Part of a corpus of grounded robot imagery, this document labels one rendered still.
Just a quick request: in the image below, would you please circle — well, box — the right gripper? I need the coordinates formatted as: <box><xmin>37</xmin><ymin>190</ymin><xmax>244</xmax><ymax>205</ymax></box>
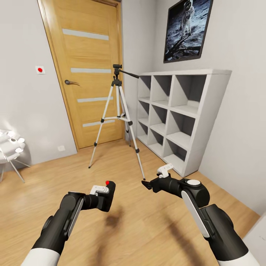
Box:
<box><xmin>141</xmin><ymin>173</ymin><xmax>174</xmax><ymax>194</ymax></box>

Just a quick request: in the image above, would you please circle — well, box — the camera tripod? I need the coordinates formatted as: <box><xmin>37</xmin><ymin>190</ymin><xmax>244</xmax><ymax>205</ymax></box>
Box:
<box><xmin>94</xmin><ymin>64</ymin><xmax>146</xmax><ymax>181</ymax></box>

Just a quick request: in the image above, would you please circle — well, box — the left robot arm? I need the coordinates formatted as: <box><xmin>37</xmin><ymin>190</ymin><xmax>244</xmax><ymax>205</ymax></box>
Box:
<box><xmin>21</xmin><ymin>185</ymin><xmax>109</xmax><ymax>266</ymax></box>

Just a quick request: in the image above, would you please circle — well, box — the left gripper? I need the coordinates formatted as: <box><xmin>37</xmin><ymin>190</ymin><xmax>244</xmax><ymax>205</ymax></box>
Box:
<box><xmin>86</xmin><ymin>194</ymin><xmax>109</xmax><ymax>210</ymax></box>

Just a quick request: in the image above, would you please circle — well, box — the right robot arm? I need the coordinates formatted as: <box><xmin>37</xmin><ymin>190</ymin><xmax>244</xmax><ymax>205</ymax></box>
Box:
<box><xmin>141</xmin><ymin>163</ymin><xmax>260</xmax><ymax>266</ymax></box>

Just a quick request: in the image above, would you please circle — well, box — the digital camera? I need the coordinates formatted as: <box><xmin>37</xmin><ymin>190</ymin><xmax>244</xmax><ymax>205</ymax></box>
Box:
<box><xmin>98</xmin><ymin>181</ymin><xmax>116</xmax><ymax>212</ymax></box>

